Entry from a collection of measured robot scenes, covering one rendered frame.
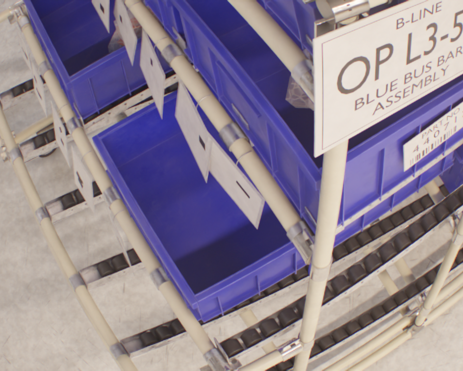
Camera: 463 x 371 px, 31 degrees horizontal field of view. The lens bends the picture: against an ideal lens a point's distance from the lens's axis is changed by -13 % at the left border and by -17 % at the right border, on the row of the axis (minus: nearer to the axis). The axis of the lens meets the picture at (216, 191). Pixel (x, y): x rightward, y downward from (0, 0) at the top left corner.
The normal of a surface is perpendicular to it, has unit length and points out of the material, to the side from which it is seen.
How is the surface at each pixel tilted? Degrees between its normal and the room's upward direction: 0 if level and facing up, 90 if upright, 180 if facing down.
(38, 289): 0
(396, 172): 90
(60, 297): 0
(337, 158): 90
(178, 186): 3
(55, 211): 11
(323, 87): 90
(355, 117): 90
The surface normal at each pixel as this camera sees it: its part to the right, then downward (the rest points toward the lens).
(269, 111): -0.11, -0.44
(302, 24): 0.50, 0.75
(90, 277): 0.12, -0.56
